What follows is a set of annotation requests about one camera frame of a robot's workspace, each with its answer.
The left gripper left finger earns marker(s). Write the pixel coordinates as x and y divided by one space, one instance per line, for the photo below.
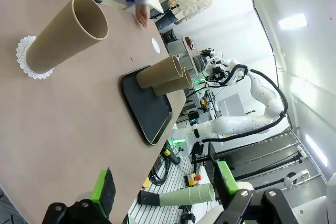
103 195

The white scalloped paper coaster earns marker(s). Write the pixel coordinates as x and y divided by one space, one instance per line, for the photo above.
22 48
156 46

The person in beige jacket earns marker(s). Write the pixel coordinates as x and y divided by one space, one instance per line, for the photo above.
191 3

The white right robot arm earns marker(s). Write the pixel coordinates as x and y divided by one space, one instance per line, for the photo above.
236 124

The black plastic crate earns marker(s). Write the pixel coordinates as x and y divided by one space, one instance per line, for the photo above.
169 36

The tall tan paper cup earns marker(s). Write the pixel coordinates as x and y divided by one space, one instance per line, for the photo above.
65 32
157 72
170 87

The person's left hand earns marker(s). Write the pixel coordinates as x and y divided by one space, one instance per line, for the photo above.
143 15

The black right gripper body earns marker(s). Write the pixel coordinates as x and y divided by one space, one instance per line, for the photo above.
218 74

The grey control box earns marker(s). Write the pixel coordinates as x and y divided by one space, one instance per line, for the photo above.
232 104

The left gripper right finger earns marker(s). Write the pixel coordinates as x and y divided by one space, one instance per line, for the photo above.
225 182

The black plastic serving tray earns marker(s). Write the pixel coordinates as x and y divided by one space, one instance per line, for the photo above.
147 119

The yellow red emergency stop button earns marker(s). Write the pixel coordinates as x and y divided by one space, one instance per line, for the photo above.
193 180

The white ceiling light panel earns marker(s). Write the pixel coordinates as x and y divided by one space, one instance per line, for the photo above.
292 22

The light green paper cup stack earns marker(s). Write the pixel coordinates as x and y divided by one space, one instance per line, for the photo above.
189 194

